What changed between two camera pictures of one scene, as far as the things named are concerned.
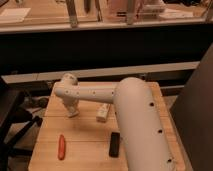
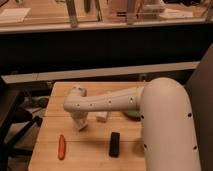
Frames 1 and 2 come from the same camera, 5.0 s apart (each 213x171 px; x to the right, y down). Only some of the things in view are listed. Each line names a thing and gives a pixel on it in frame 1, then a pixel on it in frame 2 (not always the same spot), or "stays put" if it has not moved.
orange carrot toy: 61,148 stays put
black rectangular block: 114,145 stays put
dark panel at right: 192,111 stays put
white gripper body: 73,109 to 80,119
